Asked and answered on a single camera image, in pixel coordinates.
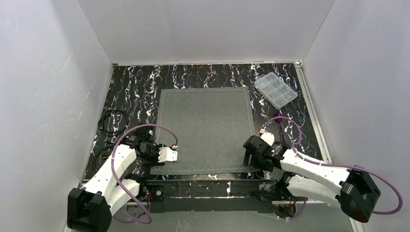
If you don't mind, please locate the clear plastic screw box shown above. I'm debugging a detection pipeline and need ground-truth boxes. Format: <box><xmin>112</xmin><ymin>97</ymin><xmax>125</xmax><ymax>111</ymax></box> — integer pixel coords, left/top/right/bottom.
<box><xmin>254</xmin><ymin>72</ymin><xmax>298</xmax><ymax>109</ymax></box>

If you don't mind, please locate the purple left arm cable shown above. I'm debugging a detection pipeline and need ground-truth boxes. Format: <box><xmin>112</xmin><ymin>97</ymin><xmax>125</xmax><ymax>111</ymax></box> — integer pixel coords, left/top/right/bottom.
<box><xmin>110</xmin><ymin>124</ymin><xmax>179</xmax><ymax>225</ymax></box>

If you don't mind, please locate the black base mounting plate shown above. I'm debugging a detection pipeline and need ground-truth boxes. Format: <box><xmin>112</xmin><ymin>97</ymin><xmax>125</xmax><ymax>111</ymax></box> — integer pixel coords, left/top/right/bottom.
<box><xmin>126</xmin><ymin>179</ymin><xmax>297</xmax><ymax>220</ymax></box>

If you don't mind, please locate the upper black coiled cable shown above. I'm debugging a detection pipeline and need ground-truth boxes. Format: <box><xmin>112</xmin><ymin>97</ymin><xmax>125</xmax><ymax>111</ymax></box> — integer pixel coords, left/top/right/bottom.
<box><xmin>97</xmin><ymin>110</ymin><xmax>131</xmax><ymax>137</ymax></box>

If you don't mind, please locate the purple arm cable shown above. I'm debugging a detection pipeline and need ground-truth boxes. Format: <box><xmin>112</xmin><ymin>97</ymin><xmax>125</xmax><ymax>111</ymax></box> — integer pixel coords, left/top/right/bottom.
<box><xmin>258</xmin><ymin>116</ymin><xmax>403</xmax><ymax>221</ymax></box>
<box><xmin>110</xmin><ymin>124</ymin><xmax>179</xmax><ymax>225</ymax></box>

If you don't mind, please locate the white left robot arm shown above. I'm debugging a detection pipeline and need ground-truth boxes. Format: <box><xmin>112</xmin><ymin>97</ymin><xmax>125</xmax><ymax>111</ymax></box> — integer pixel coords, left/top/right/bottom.
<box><xmin>67</xmin><ymin>124</ymin><xmax>178</xmax><ymax>232</ymax></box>

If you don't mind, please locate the grey fabric napkin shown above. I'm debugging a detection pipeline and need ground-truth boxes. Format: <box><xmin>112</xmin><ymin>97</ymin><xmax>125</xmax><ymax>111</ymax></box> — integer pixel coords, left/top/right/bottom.
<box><xmin>150</xmin><ymin>87</ymin><xmax>256</xmax><ymax>175</ymax></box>

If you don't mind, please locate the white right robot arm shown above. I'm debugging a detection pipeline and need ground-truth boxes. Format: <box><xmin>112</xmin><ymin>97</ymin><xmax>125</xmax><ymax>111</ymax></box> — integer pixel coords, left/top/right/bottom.
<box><xmin>243</xmin><ymin>132</ymin><xmax>381</xmax><ymax>223</ymax></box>

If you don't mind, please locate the lower black coiled cable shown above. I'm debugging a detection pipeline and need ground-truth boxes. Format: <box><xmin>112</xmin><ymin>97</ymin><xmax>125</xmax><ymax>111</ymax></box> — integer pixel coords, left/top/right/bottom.
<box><xmin>92</xmin><ymin>146</ymin><xmax>117</xmax><ymax>169</ymax></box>

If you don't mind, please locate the black coiled cable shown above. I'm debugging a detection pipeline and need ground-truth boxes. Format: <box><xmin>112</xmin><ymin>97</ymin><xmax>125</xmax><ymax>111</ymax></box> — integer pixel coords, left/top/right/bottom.
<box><xmin>92</xmin><ymin>146</ymin><xmax>117</xmax><ymax>169</ymax></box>
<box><xmin>97</xmin><ymin>110</ymin><xmax>131</xmax><ymax>137</ymax></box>

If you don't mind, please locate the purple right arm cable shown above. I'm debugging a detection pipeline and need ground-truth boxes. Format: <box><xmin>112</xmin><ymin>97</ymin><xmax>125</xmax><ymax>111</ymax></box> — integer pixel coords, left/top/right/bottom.
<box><xmin>258</xmin><ymin>116</ymin><xmax>403</xmax><ymax>221</ymax></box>

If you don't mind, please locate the purple metal spoon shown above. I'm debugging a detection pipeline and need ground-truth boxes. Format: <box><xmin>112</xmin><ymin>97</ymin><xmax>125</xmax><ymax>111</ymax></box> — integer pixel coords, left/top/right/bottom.
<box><xmin>275</xmin><ymin>111</ymin><xmax>286</xmax><ymax>144</ymax></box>

